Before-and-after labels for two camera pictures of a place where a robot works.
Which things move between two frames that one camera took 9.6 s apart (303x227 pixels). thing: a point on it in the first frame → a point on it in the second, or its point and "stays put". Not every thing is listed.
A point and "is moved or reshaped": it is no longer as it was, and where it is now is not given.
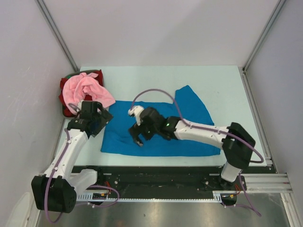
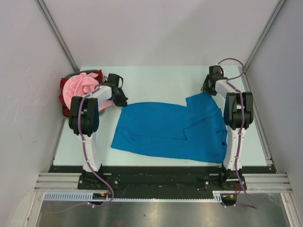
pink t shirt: x=75 y=87 stays put
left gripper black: x=105 y=117 → x=122 y=102
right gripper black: x=134 y=131 → x=205 y=87
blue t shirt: x=116 y=139 is moved or reshaped
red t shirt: x=66 y=111 stays put
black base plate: x=160 y=178 stays put
